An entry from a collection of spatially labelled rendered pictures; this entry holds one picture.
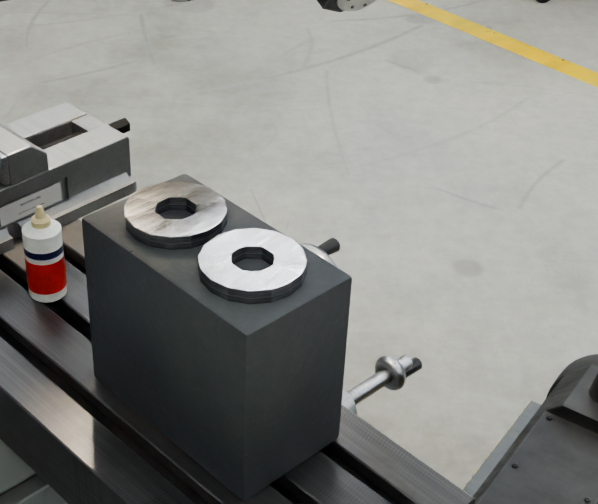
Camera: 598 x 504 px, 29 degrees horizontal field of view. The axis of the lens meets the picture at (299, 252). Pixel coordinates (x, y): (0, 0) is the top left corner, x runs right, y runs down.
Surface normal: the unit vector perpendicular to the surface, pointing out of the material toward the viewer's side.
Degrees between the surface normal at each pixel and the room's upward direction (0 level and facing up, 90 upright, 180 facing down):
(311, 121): 0
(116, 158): 90
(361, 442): 0
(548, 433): 0
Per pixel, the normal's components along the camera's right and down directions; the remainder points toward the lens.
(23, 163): 0.72, 0.42
